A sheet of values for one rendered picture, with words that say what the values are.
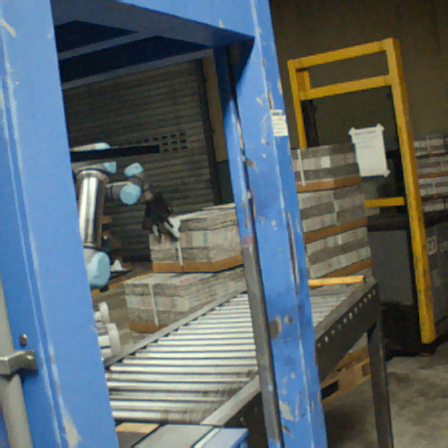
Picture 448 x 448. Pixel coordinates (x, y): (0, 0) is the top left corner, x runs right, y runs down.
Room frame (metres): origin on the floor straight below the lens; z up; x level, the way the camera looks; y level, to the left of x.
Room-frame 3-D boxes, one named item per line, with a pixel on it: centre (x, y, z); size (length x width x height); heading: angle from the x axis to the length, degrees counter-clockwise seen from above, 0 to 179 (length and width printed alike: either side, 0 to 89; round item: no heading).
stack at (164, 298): (3.49, -0.05, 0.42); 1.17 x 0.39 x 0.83; 138
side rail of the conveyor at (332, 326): (1.91, -0.20, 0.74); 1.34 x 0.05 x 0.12; 156
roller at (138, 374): (1.72, 0.17, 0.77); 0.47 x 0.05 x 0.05; 66
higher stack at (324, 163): (4.03, -0.53, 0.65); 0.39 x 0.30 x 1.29; 48
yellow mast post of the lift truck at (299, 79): (4.58, -0.58, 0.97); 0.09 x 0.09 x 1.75; 48
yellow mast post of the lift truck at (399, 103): (4.13, -1.07, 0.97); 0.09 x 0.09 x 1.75; 48
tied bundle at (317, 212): (3.81, -0.33, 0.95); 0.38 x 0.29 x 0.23; 47
